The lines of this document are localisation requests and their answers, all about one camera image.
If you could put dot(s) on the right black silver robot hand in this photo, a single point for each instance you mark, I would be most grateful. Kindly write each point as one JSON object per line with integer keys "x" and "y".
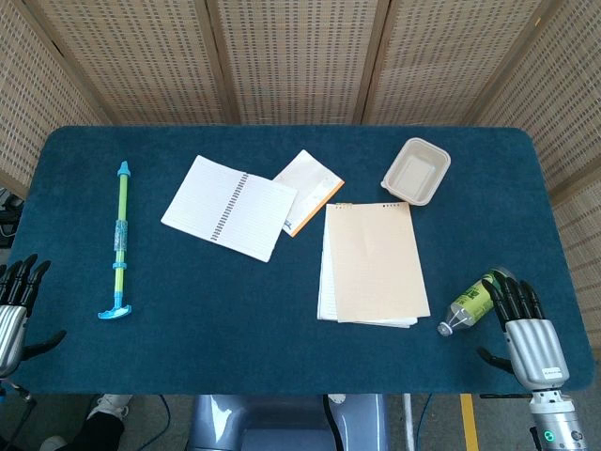
{"x": 535, "y": 347}

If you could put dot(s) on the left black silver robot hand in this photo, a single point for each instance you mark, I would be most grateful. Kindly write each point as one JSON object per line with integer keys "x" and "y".
{"x": 11, "y": 329}

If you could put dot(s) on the tan notepad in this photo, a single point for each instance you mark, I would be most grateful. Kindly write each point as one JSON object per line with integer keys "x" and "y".
{"x": 375, "y": 263}

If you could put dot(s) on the white spiral notebook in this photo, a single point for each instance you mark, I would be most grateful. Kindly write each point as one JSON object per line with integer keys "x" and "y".
{"x": 263, "y": 216}

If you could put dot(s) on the green label plastic bottle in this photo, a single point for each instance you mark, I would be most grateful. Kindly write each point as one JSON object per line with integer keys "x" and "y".
{"x": 472, "y": 300}

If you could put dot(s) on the black equipment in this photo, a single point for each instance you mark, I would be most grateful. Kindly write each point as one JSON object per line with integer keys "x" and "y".
{"x": 8, "y": 221}

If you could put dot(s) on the white sneaker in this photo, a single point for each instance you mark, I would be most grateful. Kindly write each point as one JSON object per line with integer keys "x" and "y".
{"x": 52, "y": 444}
{"x": 110, "y": 405}

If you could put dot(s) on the black trouser leg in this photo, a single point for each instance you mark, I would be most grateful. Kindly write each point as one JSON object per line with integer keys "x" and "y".
{"x": 96, "y": 434}

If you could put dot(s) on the white pole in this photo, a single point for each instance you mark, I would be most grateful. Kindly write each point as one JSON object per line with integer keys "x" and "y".
{"x": 409, "y": 423}

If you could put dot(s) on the green blue toy pump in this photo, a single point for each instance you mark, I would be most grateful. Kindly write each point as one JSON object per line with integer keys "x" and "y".
{"x": 122, "y": 211}

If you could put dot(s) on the beige food container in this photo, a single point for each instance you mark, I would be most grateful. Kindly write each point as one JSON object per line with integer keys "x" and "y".
{"x": 415, "y": 171}

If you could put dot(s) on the blue felt table cover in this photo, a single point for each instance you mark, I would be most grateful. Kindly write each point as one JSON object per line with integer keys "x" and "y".
{"x": 235, "y": 319}

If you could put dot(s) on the grey-blue robot torso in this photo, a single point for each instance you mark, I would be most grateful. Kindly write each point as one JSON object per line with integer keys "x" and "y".
{"x": 282, "y": 423}

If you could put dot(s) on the orange-edged notepad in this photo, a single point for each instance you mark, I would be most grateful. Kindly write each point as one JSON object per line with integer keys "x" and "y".
{"x": 310, "y": 183}

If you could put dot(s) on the woven bamboo folding screen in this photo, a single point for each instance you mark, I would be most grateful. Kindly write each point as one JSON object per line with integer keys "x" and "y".
{"x": 300, "y": 56}

